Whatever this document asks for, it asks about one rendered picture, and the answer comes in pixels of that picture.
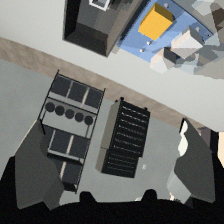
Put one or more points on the yellow rectangular block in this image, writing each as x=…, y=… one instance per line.
x=156, y=21

